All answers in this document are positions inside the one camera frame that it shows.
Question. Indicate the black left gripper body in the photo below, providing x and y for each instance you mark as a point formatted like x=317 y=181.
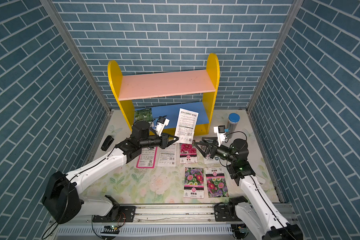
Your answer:
x=160 y=141

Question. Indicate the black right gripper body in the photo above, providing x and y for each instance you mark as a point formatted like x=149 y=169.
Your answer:
x=222 y=153

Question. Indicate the white text back seed packet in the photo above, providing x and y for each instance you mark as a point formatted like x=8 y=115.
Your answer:
x=168 y=156

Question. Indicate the pink hollyhock seed packet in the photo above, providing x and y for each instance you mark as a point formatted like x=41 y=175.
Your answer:
x=188 y=154

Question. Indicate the pink back seed packet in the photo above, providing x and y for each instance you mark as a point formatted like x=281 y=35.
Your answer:
x=147 y=158

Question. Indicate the white text packet shelf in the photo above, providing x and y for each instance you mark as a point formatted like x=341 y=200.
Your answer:
x=186 y=125

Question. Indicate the pink aster seed packet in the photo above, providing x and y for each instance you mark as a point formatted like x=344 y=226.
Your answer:
x=194 y=183

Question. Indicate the green gourd seed packet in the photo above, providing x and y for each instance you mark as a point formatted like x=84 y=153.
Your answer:
x=143 y=115

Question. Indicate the mixed aster flower seed packet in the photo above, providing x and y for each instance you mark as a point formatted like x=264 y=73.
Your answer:
x=216 y=182

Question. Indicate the purple flower seed packet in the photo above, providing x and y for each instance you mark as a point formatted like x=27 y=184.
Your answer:
x=208 y=160

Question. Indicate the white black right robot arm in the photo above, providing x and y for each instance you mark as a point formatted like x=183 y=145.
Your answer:
x=255 y=192

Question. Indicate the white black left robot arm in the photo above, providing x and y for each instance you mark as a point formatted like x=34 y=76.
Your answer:
x=62 y=195

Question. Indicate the yellow wooden shelf unit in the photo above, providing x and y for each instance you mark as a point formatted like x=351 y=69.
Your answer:
x=128 y=88

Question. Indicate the clear pencil tube blue lid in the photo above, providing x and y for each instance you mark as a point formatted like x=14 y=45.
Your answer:
x=233 y=120

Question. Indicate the black stapler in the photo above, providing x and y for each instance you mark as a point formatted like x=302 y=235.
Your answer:
x=107 y=143

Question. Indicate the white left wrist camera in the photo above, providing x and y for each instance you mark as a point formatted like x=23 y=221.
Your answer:
x=162 y=122

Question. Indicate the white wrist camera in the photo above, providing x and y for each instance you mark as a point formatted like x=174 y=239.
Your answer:
x=162 y=122
x=222 y=134

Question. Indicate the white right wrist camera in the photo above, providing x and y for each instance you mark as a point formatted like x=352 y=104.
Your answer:
x=222 y=134

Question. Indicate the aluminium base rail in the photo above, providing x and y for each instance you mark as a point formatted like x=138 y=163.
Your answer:
x=185 y=222

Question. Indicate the aluminium corner post right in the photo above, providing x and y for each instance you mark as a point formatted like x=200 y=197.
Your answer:
x=291 y=16

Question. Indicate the aluminium corner post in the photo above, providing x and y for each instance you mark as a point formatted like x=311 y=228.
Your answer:
x=291 y=16
x=66 y=36

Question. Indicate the aluminium corner post left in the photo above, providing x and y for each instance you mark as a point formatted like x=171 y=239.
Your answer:
x=66 y=36

